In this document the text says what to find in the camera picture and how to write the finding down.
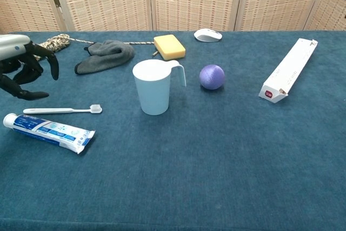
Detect blue tablecloth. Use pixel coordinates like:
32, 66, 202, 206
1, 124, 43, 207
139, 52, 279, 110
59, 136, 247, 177
0, 30, 346, 231

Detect long white cardboard box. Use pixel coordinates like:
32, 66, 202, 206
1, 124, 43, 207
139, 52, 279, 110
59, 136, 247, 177
258, 38, 319, 104

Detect white toothbrush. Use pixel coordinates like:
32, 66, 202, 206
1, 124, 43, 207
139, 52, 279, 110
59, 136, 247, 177
23, 104, 103, 115

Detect braided beige rope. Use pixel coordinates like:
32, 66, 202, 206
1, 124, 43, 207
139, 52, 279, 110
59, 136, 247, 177
34, 34, 160, 61

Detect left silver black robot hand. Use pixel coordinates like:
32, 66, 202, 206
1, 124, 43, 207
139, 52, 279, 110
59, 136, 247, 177
0, 35, 59, 101

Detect grey cloth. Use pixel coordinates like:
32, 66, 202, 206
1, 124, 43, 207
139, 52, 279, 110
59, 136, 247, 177
74, 39, 136, 75

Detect purple ball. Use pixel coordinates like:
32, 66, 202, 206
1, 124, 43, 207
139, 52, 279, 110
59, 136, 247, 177
199, 64, 225, 90

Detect blue white toothpaste tube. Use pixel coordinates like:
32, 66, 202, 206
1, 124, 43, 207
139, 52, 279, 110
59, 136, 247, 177
3, 113, 96, 155

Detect white cup with handle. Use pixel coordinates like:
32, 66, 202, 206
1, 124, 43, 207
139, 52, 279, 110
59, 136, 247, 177
132, 60, 187, 116

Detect white computer mouse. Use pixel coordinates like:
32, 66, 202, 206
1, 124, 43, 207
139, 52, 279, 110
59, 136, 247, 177
194, 28, 223, 43

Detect yellow sponge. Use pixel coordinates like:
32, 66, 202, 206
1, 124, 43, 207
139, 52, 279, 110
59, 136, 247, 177
154, 34, 187, 61

